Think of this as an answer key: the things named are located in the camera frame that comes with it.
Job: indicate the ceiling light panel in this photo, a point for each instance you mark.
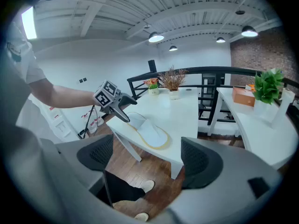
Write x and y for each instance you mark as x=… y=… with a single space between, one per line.
x=29 y=22

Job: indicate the black pendant lamp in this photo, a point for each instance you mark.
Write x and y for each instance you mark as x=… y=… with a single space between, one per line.
x=156 y=37
x=173 y=48
x=220 y=40
x=249 y=31

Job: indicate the white table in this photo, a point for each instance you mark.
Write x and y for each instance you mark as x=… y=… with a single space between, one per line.
x=257 y=134
x=177 y=115

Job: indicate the green plant in white pot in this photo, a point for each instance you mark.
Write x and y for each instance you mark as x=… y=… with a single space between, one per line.
x=266 y=87

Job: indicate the dried plant in white pot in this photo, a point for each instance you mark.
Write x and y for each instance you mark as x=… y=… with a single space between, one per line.
x=174 y=93

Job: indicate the potted orange flowers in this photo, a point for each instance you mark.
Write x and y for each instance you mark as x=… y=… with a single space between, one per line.
x=153 y=91

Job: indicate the person's beige shoe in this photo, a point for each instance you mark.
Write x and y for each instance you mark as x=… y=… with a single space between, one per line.
x=147 y=185
x=141 y=216

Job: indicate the person's black trousers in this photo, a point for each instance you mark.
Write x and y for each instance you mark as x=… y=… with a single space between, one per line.
x=121 y=190

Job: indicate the white water dispenser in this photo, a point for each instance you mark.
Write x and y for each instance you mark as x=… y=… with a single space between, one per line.
x=59 y=127

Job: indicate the person's left beige shoe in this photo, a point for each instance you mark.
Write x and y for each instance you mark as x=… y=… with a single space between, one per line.
x=147 y=185

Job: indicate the small orange box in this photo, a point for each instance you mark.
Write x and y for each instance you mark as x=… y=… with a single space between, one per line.
x=250 y=87

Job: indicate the clear water bottle red cap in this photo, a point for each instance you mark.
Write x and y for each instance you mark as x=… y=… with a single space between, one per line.
x=93 y=124
x=99 y=121

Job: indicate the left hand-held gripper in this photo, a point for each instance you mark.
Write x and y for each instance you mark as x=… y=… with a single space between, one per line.
x=105 y=94

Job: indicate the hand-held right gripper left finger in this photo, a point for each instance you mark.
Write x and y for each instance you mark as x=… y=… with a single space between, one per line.
x=91 y=153

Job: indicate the black speaker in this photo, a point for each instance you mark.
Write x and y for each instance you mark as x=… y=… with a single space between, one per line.
x=152 y=65

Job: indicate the person's right beige shoe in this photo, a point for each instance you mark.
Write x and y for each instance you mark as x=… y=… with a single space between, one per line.
x=141 y=216

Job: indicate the round black ceiling fixture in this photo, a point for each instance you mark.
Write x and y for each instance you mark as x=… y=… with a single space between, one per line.
x=240 y=12

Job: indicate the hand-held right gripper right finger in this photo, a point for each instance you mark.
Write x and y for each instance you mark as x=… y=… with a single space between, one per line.
x=222 y=195

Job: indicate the black metal railing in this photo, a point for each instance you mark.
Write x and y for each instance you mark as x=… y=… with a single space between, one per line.
x=210 y=69

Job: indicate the person's left forearm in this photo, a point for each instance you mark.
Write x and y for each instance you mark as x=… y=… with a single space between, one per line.
x=74 y=98

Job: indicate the black wall sockets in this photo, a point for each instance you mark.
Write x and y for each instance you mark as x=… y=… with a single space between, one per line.
x=82 y=80

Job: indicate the person's white shirt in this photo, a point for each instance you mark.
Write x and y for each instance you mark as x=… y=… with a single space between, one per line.
x=28 y=64

